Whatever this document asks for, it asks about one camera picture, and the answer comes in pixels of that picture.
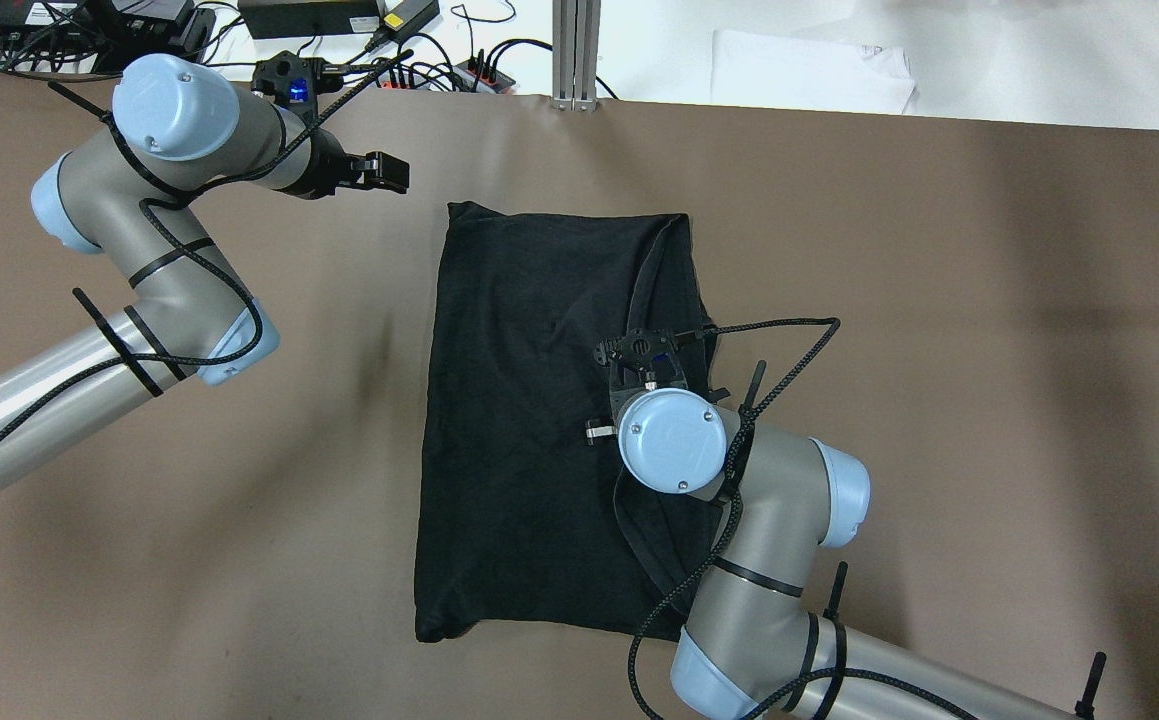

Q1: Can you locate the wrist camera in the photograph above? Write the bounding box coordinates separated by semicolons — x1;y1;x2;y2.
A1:
593;323;726;409
250;51;343;111

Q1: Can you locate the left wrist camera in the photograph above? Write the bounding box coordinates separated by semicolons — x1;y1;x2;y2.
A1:
250;51;343;111

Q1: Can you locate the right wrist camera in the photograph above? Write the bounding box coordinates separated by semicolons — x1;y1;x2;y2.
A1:
593;323;726;409

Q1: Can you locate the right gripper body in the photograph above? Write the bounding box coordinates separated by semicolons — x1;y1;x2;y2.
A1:
584;419;619;446

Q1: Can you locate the black printed t-shirt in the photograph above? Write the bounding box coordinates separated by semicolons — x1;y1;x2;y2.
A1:
414;201;719;643

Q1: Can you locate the aluminium frame post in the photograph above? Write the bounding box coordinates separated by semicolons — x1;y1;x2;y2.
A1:
551;0;602;111

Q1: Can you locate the black power adapter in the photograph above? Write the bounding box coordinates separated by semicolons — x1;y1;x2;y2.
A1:
236;1;387;39

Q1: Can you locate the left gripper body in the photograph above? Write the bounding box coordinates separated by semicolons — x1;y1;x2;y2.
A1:
304;129;363;199

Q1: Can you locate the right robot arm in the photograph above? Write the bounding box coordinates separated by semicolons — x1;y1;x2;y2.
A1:
671;428;1064;719

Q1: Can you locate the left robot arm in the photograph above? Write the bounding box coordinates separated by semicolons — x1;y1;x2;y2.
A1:
0;54;411;492

